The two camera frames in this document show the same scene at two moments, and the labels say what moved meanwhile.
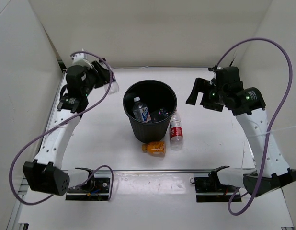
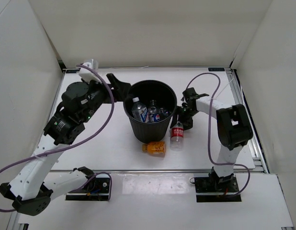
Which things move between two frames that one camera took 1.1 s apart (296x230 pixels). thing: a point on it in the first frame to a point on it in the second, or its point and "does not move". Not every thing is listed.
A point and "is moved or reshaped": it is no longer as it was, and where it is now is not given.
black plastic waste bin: x=161 y=99 does not move
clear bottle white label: x=141 y=111 does not move
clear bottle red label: x=176 y=132 does not move
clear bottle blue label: x=114 y=87 is moved or reshaped
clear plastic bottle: x=162 y=111 does not move
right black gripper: x=200 y=86 to x=187 y=124
